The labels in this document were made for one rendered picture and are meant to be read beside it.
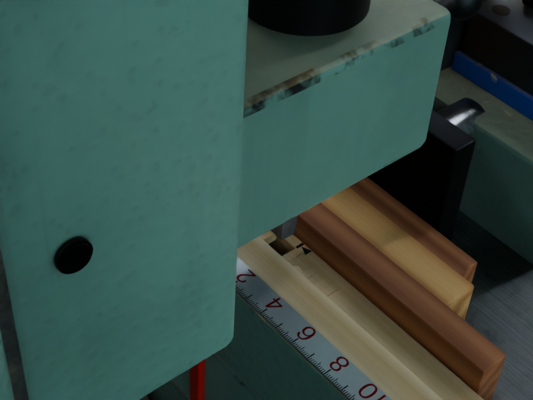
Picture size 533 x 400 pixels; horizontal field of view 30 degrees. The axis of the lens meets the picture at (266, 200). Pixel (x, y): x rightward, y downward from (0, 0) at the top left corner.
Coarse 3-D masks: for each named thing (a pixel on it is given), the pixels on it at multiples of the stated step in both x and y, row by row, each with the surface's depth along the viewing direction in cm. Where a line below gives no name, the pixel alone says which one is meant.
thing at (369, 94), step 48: (384, 0) 39; (432, 0) 40; (288, 48) 36; (336, 48) 36; (384, 48) 37; (432, 48) 39; (288, 96) 35; (336, 96) 37; (384, 96) 39; (432, 96) 41; (288, 144) 36; (336, 144) 39; (384, 144) 41; (240, 192) 36; (288, 192) 38; (336, 192) 41; (240, 240) 38
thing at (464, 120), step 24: (432, 120) 46; (456, 120) 51; (432, 144) 45; (456, 144) 45; (384, 168) 49; (408, 168) 47; (432, 168) 46; (456, 168) 45; (408, 192) 48; (432, 192) 47; (456, 192) 47; (432, 216) 48; (456, 216) 48
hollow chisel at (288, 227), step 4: (296, 216) 46; (292, 220) 46; (296, 220) 46; (284, 224) 45; (288, 224) 46; (292, 224) 46; (296, 224) 46; (276, 228) 46; (280, 228) 46; (284, 228) 46; (288, 228) 46; (292, 228) 46; (296, 228) 46; (272, 232) 46; (276, 232) 46; (280, 232) 46; (284, 232) 46; (288, 232) 46; (292, 232) 46; (280, 236) 46; (284, 236) 46; (288, 236) 46
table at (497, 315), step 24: (456, 240) 54; (480, 240) 54; (480, 264) 52; (504, 264) 53; (528, 264) 53; (480, 288) 51; (504, 288) 51; (528, 288) 51; (480, 312) 50; (504, 312) 50; (528, 312) 50; (504, 336) 49; (528, 336) 49; (216, 360) 47; (504, 360) 48; (528, 360) 48; (216, 384) 49; (240, 384) 46; (504, 384) 47; (528, 384) 47
